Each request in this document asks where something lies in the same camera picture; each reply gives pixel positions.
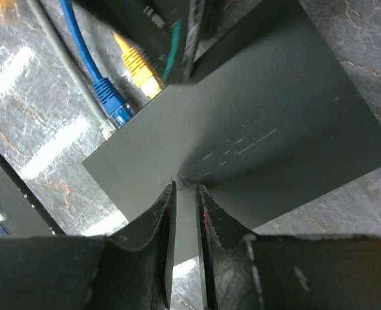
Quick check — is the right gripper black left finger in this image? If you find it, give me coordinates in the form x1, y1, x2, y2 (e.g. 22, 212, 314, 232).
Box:
0, 183, 177, 309

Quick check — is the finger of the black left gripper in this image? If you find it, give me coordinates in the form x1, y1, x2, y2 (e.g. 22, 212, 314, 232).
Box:
74, 0, 190, 84

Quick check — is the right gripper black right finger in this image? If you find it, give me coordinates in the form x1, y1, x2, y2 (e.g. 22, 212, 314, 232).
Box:
196, 186, 381, 309

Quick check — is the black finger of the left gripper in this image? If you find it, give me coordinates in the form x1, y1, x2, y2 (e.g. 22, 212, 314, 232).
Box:
185, 1, 261, 83

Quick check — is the grey ethernet cable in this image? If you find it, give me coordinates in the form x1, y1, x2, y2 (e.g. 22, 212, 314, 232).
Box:
25, 0, 119, 138

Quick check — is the black network switch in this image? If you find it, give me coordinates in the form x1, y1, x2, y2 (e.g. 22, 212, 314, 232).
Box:
84, 1, 381, 264

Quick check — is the yellow ethernet cable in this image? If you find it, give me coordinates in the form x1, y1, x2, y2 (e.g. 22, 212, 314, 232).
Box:
0, 0, 165, 99

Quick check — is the blue ethernet cable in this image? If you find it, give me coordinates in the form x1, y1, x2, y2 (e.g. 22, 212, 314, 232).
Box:
59, 0, 135, 127

